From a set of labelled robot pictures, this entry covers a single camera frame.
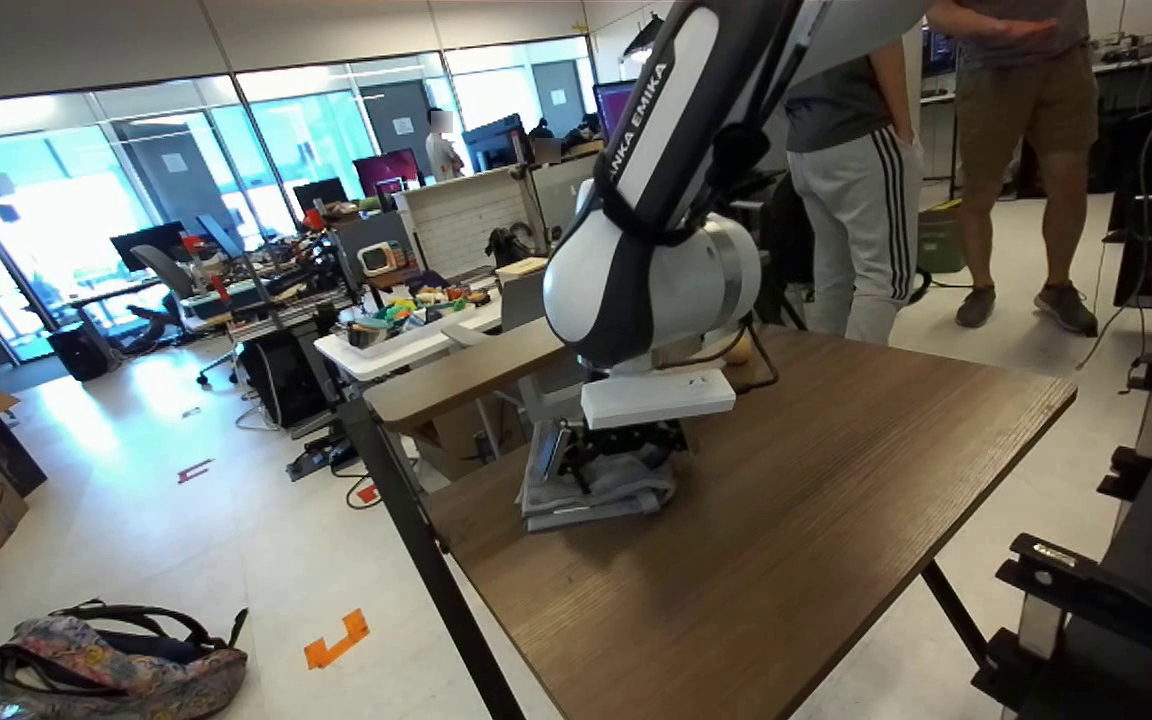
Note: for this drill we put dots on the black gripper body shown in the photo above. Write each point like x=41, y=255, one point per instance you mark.
x=620, y=451

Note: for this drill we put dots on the grey towel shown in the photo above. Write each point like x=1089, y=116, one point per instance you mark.
x=590, y=513

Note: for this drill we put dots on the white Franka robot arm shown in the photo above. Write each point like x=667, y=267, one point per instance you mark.
x=682, y=287

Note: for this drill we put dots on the raised wooden table shelf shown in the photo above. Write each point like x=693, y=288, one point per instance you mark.
x=470, y=374

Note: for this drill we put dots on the grey office chair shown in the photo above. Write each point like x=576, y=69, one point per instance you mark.
x=520, y=293

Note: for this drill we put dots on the white desk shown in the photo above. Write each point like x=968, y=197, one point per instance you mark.
x=397, y=353

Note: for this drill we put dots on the colourful toys pile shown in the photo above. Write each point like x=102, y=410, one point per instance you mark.
x=416, y=309

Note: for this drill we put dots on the white cubicle partition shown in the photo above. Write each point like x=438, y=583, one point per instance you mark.
x=569, y=192
x=470, y=222

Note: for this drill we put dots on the orange floor tape mark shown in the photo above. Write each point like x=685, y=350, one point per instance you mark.
x=338, y=640

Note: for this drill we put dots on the black bag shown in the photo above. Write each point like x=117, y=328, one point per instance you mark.
x=284, y=383

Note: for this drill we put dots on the seated dark-haired person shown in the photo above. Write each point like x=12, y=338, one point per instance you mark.
x=547, y=143

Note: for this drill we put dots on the black computer monitor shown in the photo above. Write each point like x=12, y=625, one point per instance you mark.
x=498, y=143
x=145, y=245
x=317, y=192

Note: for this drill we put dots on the monitor with purple screen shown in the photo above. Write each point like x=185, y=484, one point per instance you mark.
x=614, y=113

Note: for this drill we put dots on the person in grey sweatpants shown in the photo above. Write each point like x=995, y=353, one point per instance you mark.
x=857, y=201

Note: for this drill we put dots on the person in white shirt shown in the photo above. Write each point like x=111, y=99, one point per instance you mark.
x=443, y=146

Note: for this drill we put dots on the monitor with pink screen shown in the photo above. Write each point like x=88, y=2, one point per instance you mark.
x=385, y=175

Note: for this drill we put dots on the green bin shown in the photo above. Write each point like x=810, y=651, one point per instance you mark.
x=936, y=243

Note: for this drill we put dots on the patterned backpack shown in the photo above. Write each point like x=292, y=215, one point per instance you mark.
x=121, y=667

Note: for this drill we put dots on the person in brown shorts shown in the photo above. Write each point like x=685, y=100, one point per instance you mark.
x=1017, y=107

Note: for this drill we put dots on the metal storage rack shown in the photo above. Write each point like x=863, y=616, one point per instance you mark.
x=1139, y=62

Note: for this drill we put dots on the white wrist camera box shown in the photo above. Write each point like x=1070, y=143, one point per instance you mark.
x=656, y=397

